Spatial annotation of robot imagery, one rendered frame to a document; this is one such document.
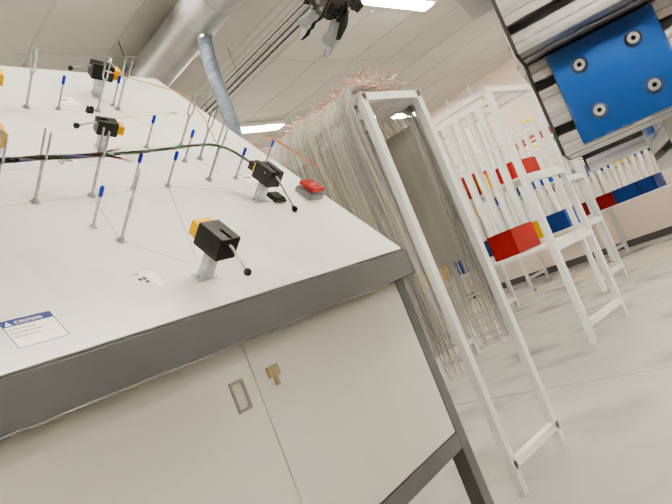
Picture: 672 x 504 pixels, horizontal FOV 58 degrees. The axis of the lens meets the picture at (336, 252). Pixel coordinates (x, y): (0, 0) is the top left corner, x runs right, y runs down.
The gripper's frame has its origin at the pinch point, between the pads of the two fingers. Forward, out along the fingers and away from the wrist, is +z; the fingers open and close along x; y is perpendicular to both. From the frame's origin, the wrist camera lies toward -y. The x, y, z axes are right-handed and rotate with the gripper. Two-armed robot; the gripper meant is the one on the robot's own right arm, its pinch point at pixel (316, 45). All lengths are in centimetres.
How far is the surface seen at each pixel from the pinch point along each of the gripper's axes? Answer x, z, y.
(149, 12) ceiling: -268, 121, -184
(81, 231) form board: 19, 27, 71
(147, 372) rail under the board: 51, 25, 81
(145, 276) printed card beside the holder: 34, 26, 69
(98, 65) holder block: -39, 29, 31
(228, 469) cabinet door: 65, 39, 72
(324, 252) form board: 41, 28, 25
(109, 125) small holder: -9, 26, 48
